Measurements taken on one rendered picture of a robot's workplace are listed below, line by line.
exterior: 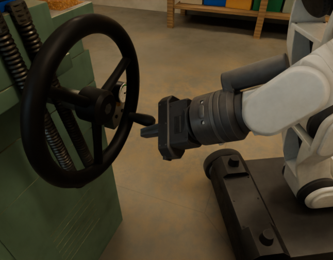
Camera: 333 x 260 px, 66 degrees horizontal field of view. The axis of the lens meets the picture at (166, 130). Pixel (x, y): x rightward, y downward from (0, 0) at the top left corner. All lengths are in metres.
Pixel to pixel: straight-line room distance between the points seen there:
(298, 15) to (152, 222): 0.95
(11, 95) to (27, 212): 0.34
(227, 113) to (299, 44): 0.43
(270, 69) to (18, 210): 0.58
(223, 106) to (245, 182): 0.79
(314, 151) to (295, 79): 0.53
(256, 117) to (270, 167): 0.93
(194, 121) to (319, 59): 0.19
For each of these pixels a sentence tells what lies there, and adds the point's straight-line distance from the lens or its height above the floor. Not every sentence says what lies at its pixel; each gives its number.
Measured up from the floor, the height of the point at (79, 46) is 0.82.
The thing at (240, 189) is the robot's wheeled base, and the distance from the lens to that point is 1.13.
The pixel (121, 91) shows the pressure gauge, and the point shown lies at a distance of 0.76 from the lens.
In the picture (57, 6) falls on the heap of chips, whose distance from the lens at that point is 0.67.
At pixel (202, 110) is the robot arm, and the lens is 0.41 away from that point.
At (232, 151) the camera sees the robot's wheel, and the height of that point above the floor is 0.20.
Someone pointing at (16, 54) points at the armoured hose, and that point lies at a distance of 0.42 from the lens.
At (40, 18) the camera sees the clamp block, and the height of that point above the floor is 0.94.
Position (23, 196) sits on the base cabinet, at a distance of 0.67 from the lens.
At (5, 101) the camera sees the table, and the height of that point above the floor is 0.86.
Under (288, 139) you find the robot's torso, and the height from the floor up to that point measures 0.47.
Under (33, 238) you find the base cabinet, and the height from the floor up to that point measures 0.45.
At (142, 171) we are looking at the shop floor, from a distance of 1.41.
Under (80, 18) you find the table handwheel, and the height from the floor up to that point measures 0.95.
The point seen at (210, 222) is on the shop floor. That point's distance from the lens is 1.25.
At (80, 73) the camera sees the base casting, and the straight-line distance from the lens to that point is 0.70.
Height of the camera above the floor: 1.06
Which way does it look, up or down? 40 degrees down
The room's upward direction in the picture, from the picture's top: straight up
